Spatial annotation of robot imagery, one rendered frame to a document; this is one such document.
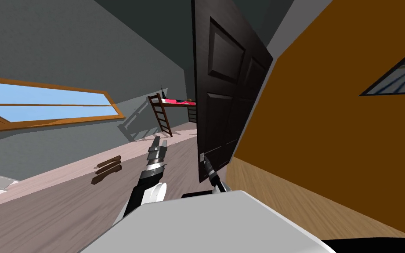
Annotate dark framed wall picture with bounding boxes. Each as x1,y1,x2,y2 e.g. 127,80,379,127
358,41,405,97

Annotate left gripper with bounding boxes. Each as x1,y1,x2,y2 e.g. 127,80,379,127
148,136,168,165

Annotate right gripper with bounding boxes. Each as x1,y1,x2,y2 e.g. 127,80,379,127
203,157,216,175

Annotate dark brown door leaf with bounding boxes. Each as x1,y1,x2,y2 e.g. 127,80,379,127
191,0,274,184

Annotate wooden framed window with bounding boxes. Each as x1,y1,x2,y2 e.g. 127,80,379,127
0,75,127,133

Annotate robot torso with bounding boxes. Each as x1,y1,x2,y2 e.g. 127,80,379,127
79,189,337,253

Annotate dark brown wooden slats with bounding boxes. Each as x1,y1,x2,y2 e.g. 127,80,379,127
90,155,123,185

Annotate brown loft bed with ladder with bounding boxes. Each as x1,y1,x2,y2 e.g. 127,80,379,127
148,92,198,138

